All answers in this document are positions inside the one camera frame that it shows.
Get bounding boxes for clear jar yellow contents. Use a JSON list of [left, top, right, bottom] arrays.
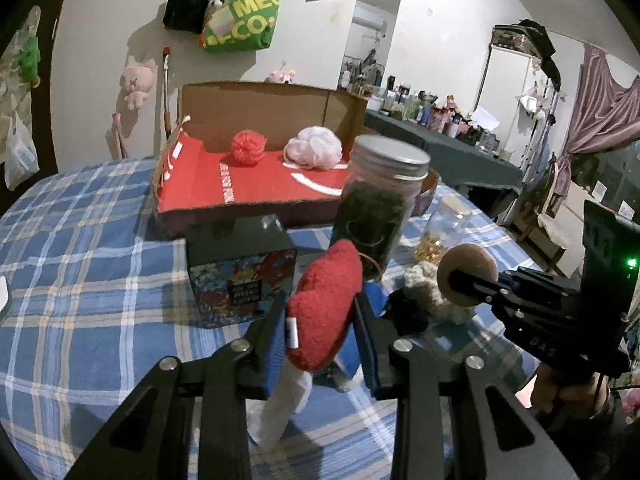
[[412, 196, 488, 266]]

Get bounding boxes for wall mirror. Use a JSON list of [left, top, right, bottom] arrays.
[[341, 0, 403, 96]]

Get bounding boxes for pink sticks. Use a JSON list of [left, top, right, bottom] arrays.
[[109, 112, 128, 161]]

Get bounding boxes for wooden chair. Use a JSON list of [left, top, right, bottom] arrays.
[[520, 160, 568, 263]]

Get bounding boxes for green plush toy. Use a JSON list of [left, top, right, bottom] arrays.
[[18, 35, 42, 85]]

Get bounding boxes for cardboard box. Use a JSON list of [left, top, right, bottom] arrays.
[[150, 81, 371, 241]]

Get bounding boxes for white bath loofah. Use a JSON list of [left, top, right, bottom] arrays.
[[283, 127, 344, 170]]

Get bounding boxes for red paper liner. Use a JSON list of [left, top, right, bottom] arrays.
[[157, 130, 353, 211]]

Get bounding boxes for colourful printed tin box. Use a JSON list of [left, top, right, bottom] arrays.
[[186, 214, 298, 330]]

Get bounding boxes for dark bag on wardrobe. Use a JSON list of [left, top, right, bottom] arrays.
[[490, 19, 557, 61]]

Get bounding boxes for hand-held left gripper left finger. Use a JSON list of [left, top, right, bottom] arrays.
[[65, 302, 291, 480]]

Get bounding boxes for black bag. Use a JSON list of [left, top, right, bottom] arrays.
[[163, 0, 221, 33]]

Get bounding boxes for metal lid jar dark tea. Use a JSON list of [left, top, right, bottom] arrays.
[[328, 135, 432, 281]]

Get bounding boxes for white wardrobe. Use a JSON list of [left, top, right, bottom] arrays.
[[475, 42, 536, 151]]

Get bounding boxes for person's right hand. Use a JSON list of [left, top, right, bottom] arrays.
[[530, 360, 618, 423]]

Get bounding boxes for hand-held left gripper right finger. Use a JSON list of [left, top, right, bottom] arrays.
[[354, 290, 581, 480]]

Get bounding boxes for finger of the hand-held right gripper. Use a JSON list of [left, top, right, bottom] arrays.
[[500, 266, 581, 293], [447, 270, 531, 311]]

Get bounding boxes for row of bottles and cosmetics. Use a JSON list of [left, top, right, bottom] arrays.
[[345, 72, 518, 161]]

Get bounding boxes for red yarn pompom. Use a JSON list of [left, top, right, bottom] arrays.
[[230, 130, 266, 165]]

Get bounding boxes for white envelope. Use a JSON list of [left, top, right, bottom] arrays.
[[472, 107, 501, 133]]

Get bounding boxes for beige crochet piece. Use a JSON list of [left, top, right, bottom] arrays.
[[402, 262, 476, 323]]

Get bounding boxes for clear plastic bag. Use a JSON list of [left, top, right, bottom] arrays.
[[4, 110, 41, 191]]

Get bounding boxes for dark green table cover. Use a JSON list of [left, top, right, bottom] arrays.
[[365, 110, 523, 196]]

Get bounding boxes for red plush heart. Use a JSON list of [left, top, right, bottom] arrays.
[[286, 240, 363, 373]]

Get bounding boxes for green tote bag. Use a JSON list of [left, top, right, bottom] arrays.
[[201, 0, 283, 54]]

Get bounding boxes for black fluffy ball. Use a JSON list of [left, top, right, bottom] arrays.
[[387, 287, 431, 336]]

